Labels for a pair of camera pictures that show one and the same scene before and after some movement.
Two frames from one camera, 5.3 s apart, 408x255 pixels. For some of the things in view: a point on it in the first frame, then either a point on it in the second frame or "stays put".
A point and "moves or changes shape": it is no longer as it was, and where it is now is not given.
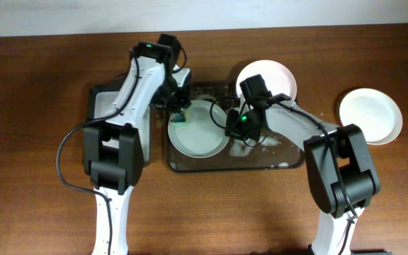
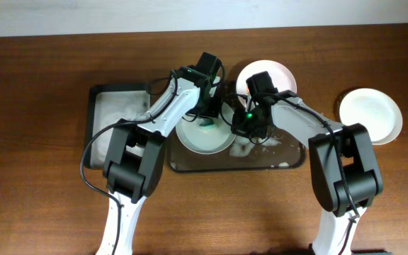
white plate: x=377 y=116 stays put
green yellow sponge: x=183 y=118 moves or changes shape
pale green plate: x=205 y=134 moves or changes shape
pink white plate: x=279 y=79 stays put
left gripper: x=176 y=103 → x=207 y=110
